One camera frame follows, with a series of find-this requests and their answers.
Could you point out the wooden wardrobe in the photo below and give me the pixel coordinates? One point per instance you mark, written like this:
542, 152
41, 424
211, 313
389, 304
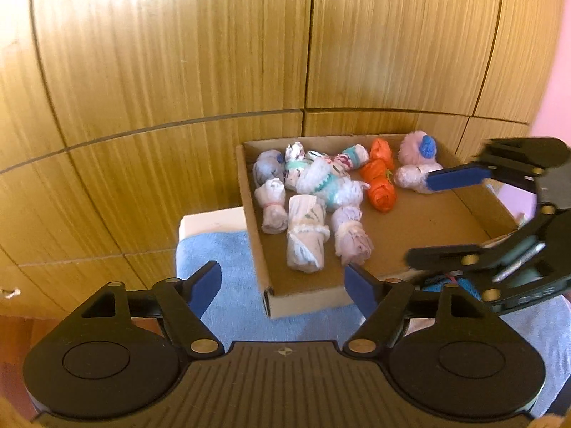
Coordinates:
178, 53

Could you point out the blue knit sock roll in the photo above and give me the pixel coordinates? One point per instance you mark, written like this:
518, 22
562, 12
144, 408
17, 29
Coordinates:
450, 286

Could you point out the orange sock roll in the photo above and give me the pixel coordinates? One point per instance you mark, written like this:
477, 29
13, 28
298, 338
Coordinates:
379, 187
381, 149

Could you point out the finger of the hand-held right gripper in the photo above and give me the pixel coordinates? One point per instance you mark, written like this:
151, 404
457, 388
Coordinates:
455, 178
446, 256

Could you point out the cardboard box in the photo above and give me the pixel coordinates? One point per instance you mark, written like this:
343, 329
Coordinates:
424, 232

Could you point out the lilac white sock roll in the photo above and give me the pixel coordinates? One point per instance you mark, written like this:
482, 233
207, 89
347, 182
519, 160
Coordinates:
352, 236

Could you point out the white sock bundle teal band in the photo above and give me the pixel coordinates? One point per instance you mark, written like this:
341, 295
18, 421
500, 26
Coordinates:
294, 166

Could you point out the pale pink sock roll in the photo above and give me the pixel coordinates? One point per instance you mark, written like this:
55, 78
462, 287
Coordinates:
305, 236

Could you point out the blue towel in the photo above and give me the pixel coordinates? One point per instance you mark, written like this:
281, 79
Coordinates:
232, 285

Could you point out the pale pink fluffy sock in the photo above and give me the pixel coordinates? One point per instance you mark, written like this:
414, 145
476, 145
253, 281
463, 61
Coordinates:
412, 177

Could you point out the white sock bundle teal stripe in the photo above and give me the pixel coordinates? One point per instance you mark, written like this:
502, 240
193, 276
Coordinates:
357, 155

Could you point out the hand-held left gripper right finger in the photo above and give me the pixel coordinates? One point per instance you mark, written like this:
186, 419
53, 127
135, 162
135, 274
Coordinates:
361, 287

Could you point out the grey sock bundle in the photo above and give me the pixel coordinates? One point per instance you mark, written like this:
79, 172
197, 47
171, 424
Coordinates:
266, 167

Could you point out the white sock bundle pink band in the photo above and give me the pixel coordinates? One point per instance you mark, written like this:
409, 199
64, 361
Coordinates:
273, 205

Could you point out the pink fluffy sock blue knit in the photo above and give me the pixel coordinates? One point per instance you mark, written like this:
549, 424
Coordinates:
417, 147

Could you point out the white sock bundle red print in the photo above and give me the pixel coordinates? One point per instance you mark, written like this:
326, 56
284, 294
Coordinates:
334, 160

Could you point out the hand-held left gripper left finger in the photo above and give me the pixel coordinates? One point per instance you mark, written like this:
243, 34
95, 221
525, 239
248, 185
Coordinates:
206, 283

